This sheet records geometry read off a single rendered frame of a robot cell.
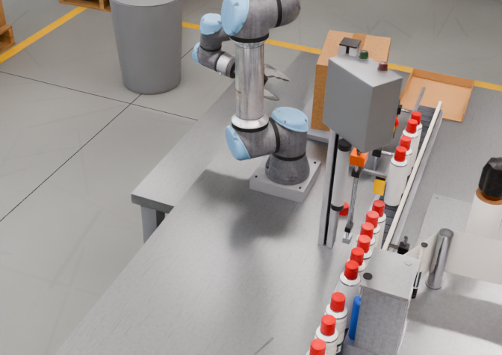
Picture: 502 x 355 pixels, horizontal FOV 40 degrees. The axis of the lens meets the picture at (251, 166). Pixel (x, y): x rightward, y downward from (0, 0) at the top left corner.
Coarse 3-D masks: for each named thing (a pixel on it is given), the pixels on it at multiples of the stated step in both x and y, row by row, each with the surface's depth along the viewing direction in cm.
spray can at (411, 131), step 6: (408, 120) 222; (414, 120) 222; (408, 126) 222; (414, 126) 221; (402, 132) 225; (408, 132) 223; (414, 132) 223; (414, 138) 223; (414, 144) 225; (414, 150) 226; (408, 174) 232
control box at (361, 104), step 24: (336, 72) 170; (360, 72) 165; (336, 96) 173; (360, 96) 165; (384, 96) 164; (336, 120) 176; (360, 120) 167; (384, 120) 168; (360, 144) 170; (384, 144) 173
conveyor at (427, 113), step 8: (424, 112) 267; (432, 112) 267; (424, 120) 262; (424, 128) 258; (424, 136) 253; (384, 192) 225; (400, 200) 222; (392, 208) 218; (392, 216) 215; (400, 216) 216; (384, 232) 209; (384, 240) 206; (344, 336) 176
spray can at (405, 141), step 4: (404, 136) 215; (408, 136) 215; (400, 140) 214; (404, 140) 213; (408, 140) 213; (400, 144) 214; (404, 144) 213; (408, 144) 213; (408, 148) 214; (408, 152) 215; (408, 156) 215; (408, 160) 216; (408, 164) 217; (408, 168) 219; (404, 180) 221; (404, 184) 222; (404, 188) 223
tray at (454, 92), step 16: (416, 80) 297; (432, 80) 298; (448, 80) 295; (464, 80) 293; (400, 96) 279; (416, 96) 286; (432, 96) 286; (448, 96) 287; (464, 96) 287; (448, 112) 276; (464, 112) 270
